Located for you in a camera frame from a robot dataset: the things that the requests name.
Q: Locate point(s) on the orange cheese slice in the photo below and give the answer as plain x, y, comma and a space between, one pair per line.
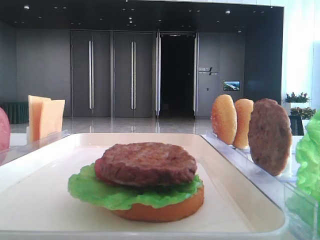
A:
35, 104
51, 117

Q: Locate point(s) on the stacked brown meat patty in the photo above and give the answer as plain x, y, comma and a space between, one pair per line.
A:
147, 164

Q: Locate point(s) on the stacked red tomato slice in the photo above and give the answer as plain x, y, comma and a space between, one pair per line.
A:
98, 174

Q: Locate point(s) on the bottom bread slice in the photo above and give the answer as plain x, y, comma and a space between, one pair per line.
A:
170, 213

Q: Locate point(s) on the stacked green lettuce leaf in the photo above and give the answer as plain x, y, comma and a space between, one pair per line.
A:
86, 187

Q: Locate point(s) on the standing brown meat patty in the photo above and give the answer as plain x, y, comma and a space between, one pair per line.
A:
269, 136

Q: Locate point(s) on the standing orange cheese slice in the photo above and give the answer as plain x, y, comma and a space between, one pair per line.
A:
35, 104

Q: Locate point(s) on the standing green lettuce leaf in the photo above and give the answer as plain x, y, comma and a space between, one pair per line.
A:
307, 154

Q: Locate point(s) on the outer standing bun half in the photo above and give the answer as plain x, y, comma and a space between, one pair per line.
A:
224, 118

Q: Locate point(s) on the standing bun half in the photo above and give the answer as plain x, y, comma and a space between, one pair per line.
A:
244, 108
224, 118

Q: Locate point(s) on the inner standing bun half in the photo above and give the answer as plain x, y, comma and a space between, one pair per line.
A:
244, 108

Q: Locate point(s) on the potted flower plants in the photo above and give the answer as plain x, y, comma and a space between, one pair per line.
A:
299, 105

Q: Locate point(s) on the green skirted table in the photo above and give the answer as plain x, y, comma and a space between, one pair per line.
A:
17, 112

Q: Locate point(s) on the cream rectangular tray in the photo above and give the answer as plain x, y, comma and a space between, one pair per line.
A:
35, 203

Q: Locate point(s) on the wall mounted screen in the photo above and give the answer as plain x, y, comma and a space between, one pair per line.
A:
231, 85

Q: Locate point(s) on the left long clear rail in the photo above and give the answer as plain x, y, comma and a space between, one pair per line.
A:
15, 152

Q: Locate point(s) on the long clear rail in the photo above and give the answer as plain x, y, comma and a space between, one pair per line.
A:
15, 152
301, 210

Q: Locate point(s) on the right long clear rail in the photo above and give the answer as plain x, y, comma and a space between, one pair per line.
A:
301, 210

